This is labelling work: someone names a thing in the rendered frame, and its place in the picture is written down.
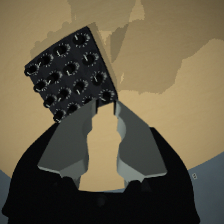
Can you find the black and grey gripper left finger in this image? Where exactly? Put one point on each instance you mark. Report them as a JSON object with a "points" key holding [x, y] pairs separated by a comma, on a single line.
{"points": [[60, 151]]}

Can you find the black knob box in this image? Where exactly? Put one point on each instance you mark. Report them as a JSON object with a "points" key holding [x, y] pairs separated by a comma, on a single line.
{"points": [[80, 73]]}

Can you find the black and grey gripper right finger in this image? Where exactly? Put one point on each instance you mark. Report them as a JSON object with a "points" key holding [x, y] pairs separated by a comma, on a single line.
{"points": [[144, 155]]}

